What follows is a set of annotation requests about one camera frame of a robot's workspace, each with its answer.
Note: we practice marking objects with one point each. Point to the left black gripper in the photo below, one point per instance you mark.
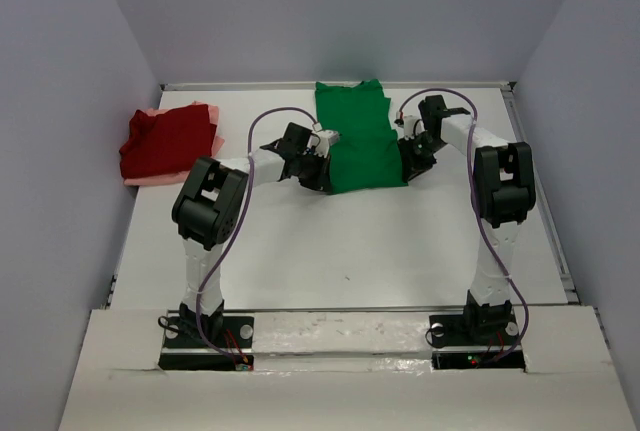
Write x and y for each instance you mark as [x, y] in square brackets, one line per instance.
[322, 179]

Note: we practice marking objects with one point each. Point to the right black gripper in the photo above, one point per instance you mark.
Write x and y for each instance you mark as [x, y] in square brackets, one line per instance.
[411, 166]

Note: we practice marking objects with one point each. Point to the green t shirt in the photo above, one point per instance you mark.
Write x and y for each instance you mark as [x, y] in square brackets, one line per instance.
[367, 154]

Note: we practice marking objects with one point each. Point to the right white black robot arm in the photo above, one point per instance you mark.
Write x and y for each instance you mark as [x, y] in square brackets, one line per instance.
[502, 193]

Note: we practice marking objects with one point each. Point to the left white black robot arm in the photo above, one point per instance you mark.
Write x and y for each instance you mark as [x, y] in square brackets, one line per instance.
[213, 204]

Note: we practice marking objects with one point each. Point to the folded pink t shirt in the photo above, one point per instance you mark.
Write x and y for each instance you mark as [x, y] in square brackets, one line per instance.
[200, 171]

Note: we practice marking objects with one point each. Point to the folded dark red t shirt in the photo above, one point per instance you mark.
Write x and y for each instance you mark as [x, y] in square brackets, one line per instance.
[167, 141]

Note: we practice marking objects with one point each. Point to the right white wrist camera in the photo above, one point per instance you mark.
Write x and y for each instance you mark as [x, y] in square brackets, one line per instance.
[410, 126]

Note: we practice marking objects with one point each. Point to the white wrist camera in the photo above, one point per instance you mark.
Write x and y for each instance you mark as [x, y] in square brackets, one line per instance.
[322, 140]
[410, 126]

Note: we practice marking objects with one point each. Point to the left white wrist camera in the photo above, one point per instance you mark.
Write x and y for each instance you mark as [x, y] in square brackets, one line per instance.
[322, 140]

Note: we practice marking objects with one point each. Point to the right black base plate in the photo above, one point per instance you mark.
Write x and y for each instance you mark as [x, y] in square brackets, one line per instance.
[454, 348]

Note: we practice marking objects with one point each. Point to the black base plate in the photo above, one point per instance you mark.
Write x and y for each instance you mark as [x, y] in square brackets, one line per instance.
[183, 349]
[454, 348]

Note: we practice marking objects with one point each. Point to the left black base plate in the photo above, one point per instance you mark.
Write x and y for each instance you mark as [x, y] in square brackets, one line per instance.
[183, 349]

